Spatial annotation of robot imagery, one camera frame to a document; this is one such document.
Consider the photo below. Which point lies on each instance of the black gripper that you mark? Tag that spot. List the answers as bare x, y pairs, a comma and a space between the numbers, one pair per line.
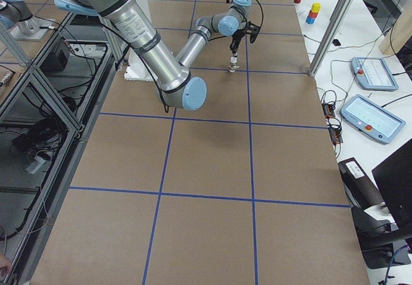
235, 40

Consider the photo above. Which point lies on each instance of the white brass PPR valve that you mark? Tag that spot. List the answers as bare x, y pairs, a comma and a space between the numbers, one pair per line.
233, 66

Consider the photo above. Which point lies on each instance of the chrome angle pipe fitting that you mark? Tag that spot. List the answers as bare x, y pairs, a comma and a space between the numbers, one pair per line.
234, 58

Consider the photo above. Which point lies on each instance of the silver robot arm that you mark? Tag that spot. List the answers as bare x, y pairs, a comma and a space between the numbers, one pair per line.
176, 87

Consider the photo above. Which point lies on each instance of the person hand on table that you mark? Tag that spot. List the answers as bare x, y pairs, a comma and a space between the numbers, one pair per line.
5, 265

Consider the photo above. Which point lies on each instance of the blue toy block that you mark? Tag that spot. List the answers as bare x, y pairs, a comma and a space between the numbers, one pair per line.
310, 20

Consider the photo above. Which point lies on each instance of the red toy block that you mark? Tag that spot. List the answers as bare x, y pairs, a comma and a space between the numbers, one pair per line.
312, 15

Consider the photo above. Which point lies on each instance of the yellow toy block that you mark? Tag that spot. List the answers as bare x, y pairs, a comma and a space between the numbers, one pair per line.
315, 8

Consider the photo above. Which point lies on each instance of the small black box device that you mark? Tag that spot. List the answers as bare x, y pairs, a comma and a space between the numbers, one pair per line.
336, 42

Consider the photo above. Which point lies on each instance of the orange circuit board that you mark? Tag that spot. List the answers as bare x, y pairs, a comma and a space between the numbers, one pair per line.
333, 123

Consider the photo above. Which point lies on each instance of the far blue teach pendant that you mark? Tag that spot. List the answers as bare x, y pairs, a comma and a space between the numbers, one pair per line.
373, 74

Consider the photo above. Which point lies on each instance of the blue teach pendant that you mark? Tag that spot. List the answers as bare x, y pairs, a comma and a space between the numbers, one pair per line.
373, 74
371, 119

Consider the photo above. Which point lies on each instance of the near blue teach pendant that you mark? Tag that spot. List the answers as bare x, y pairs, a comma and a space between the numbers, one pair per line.
371, 119

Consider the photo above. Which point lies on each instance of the black label printer box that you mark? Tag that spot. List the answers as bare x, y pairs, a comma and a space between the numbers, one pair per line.
361, 188

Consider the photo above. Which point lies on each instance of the black monitor screen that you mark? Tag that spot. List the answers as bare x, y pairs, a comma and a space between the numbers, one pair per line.
393, 178

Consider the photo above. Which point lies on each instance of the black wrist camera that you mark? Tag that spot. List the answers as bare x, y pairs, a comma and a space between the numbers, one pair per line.
253, 31

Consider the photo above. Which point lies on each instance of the aluminium frame post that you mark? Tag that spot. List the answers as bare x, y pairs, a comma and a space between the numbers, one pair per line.
336, 19

